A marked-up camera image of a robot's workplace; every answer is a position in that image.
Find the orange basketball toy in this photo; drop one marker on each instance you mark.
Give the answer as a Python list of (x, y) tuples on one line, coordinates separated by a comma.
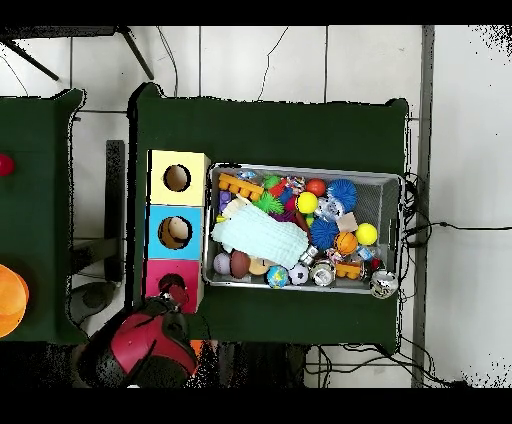
[(345, 243)]

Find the wooden three-hole box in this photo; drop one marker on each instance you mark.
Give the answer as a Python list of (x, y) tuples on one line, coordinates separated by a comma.
[(196, 248)]

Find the brown football toy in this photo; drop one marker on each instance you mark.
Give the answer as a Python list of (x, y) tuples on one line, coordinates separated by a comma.
[(240, 264)]

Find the blue spiky ball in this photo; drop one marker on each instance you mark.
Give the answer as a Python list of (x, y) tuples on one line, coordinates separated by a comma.
[(324, 234), (342, 194)]

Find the black tripod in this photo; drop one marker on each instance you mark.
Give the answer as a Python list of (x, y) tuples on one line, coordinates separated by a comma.
[(136, 53)]

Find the shallow clear mesh bin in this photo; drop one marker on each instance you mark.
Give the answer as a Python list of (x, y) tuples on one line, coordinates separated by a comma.
[(280, 286)]

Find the dark green table cloth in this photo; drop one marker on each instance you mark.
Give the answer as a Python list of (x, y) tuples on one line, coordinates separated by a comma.
[(260, 132), (36, 132)]

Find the globe print ball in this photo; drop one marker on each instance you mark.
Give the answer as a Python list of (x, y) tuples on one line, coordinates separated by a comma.
[(276, 276)]

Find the smooth yellow ball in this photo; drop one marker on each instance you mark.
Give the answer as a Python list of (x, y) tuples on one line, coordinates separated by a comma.
[(306, 202)]

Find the black white soccer ball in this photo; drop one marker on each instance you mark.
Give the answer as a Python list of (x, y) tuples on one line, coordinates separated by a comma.
[(298, 273)]

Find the yellow tennis ball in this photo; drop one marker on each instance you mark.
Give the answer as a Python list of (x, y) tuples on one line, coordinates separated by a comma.
[(366, 234)]

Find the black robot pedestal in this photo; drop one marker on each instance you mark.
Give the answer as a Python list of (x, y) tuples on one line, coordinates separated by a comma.
[(256, 368)]

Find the large orange plastic cup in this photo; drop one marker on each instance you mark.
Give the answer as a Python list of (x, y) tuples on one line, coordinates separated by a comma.
[(12, 300)]

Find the orange red ball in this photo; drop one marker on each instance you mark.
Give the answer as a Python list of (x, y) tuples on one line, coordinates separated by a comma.
[(316, 187)]

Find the mint green cloth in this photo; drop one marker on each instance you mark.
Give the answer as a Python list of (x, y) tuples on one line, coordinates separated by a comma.
[(260, 236)]

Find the crushed silver drink can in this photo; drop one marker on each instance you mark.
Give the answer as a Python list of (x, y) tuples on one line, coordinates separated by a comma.
[(384, 284)]

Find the black upright stand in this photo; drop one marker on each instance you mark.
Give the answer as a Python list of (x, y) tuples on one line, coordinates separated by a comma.
[(115, 200)]

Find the red plastic cup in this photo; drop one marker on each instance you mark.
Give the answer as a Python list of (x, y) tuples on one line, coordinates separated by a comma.
[(4, 164)]

